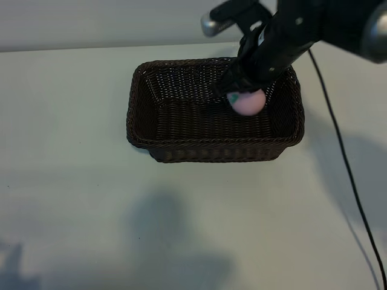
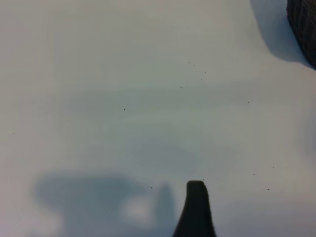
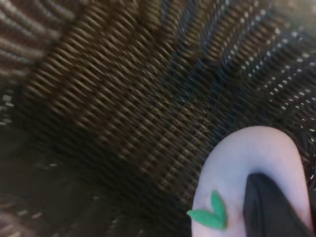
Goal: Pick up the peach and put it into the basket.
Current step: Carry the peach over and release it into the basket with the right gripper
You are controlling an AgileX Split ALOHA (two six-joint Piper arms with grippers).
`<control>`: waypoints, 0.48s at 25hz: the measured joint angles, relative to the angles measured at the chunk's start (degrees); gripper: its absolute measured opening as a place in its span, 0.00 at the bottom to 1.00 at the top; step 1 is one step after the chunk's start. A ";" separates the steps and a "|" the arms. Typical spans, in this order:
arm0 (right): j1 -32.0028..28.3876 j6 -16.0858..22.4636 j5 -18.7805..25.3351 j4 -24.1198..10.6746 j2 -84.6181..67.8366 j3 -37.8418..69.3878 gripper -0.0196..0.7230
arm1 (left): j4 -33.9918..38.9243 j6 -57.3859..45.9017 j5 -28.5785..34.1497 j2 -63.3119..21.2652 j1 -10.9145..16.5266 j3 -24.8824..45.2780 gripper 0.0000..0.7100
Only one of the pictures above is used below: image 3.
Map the dark brown woven basket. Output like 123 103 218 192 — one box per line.
0 0 316 237

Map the pink peach with green leaf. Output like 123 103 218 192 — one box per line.
187 125 311 237

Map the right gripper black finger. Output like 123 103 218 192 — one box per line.
243 172 316 237

